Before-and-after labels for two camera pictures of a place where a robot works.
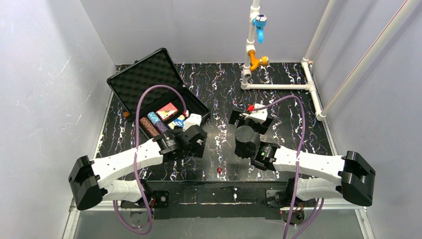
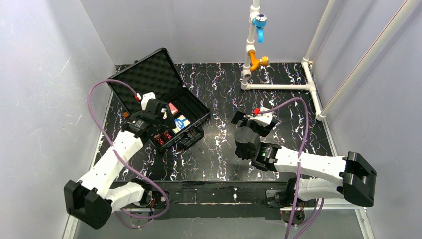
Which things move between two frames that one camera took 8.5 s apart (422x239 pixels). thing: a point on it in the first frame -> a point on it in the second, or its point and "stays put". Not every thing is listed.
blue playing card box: [178, 122] stays put
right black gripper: [252, 121] stays put
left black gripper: [196, 139] -> [159, 116]
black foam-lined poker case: [149, 91] stays put
